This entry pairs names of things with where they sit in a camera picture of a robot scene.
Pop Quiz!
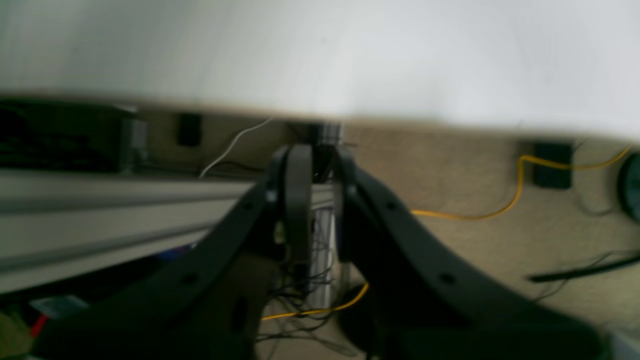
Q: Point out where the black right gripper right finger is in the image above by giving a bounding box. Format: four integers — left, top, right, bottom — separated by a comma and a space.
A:
334, 146, 607, 360

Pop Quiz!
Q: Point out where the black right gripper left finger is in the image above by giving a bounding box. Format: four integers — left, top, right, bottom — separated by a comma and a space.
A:
30, 145, 313, 360

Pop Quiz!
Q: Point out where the black box on floor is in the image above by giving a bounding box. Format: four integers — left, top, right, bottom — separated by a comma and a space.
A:
532, 141, 574, 191

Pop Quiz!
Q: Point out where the yellow floor cable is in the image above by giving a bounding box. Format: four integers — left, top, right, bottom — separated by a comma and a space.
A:
260, 145, 633, 322

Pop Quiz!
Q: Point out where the grey aluminium frame rail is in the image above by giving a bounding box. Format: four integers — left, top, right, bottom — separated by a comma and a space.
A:
0, 167, 336, 295

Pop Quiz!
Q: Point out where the white floor cable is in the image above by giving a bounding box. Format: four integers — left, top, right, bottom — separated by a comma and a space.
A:
200, 116, 277, 179

